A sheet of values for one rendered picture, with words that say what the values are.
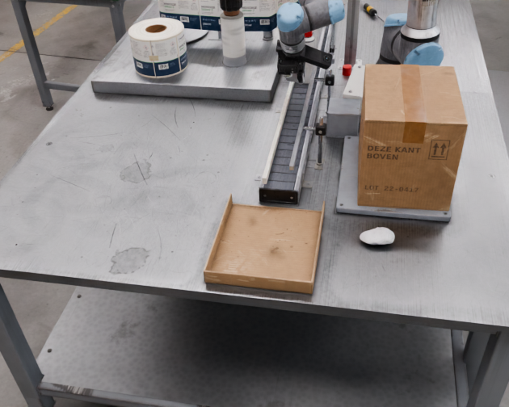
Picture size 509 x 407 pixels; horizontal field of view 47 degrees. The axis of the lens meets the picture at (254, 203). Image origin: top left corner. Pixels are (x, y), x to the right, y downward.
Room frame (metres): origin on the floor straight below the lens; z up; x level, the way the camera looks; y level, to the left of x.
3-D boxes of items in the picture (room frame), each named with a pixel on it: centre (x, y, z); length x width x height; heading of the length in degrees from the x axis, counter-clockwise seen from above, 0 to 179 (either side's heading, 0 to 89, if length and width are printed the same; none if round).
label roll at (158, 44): (2.06, 0.32, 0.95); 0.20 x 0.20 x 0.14
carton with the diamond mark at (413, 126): (1.34, -0.42, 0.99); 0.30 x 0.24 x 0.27; 170
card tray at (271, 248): (1.10, -0.03, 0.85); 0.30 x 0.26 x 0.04; 167
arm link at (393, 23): (1.83, -0.51, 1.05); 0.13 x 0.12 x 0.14; 10
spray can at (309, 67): (1.88, -0.21, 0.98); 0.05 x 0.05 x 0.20
